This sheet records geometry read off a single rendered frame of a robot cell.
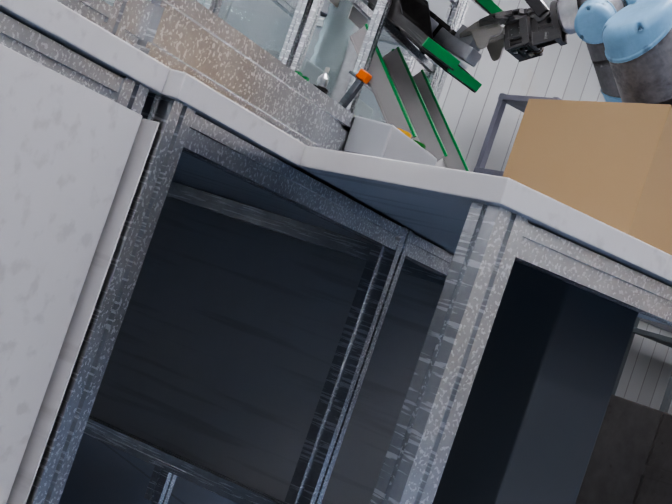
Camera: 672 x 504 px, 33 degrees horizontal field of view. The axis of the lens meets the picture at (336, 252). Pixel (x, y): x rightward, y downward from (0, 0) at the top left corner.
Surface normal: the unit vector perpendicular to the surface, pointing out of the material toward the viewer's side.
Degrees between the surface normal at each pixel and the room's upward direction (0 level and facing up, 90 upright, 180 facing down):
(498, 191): 90
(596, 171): 90
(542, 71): 90
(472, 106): 90
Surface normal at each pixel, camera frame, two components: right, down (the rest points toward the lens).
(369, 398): -0.40, -0.18
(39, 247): 0.86, 0.28
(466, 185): -0.77, -0.29
